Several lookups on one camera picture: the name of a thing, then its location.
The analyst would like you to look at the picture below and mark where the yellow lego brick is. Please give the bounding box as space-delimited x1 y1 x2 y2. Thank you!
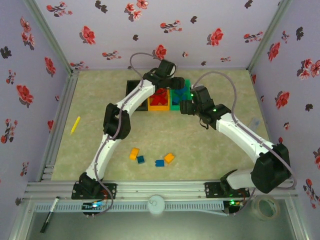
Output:
129 147 141 161
163 152 176 165

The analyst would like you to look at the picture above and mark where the white round cap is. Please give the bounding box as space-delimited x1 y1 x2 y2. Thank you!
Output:
147 194 166 215

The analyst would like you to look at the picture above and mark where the clear plastic piece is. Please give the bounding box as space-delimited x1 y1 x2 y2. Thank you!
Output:
246 116 261 131

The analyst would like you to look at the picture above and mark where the aluminium corner post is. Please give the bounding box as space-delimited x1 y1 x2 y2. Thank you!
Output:
23 0 75 73
246 0 293 72

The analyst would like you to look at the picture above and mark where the lavender right arm cable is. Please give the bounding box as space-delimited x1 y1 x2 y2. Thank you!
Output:
191 71 298 217

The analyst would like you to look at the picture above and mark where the clear tape roll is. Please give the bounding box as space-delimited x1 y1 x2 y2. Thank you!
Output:
250 195 281 221

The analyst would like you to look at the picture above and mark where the aluminium lower frame bar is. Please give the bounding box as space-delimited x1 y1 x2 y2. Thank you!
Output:
7 196 35 240
284 194 310 240

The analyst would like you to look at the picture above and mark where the wide aluminium frame rail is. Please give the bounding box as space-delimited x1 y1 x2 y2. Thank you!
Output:
24 179 300 201

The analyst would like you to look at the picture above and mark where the lavender left arm cable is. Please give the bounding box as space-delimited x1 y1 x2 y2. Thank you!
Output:
83 51 163 218

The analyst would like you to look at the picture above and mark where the black camera cable loop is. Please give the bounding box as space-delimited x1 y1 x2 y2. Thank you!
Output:
198 117 211 130

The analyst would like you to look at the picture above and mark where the aluminium side frame rail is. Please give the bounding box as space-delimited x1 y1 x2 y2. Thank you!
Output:
37 71 78 182

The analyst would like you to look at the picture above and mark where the yellow stick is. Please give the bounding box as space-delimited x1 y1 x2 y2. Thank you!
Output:
70 116 82 136

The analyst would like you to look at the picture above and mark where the black plastic bin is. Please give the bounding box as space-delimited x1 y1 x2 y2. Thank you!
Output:
126 79 150 112

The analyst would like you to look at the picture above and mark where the green plastic bin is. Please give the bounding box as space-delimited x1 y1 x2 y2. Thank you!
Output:
169 79 195 111

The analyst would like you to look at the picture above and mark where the white slotted cable duct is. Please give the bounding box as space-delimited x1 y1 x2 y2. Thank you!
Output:
33 201 225 213

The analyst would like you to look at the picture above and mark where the lavender arm cable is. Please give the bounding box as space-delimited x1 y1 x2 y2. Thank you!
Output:
83 51 163 218
191 71 298 217

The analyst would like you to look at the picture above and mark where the orange plastic bin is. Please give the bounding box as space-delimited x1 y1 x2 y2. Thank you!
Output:
147 87 173 112

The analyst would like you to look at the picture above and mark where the black marker pen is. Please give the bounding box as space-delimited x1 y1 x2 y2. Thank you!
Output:
39 196 61 234

